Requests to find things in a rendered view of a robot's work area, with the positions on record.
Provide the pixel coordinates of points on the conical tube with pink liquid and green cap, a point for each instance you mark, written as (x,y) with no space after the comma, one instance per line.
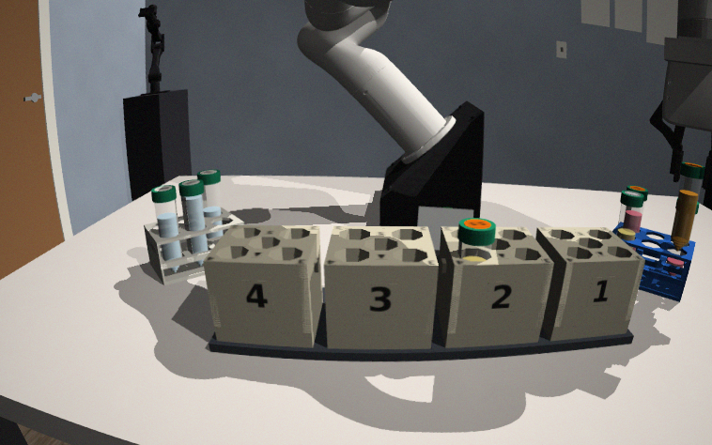
(644,191)

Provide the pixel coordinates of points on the blue tube rack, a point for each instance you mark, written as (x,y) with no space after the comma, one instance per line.
(673,286)

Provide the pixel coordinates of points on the green-capped tube with grey dot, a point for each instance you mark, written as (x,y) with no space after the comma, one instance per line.
(631,203)

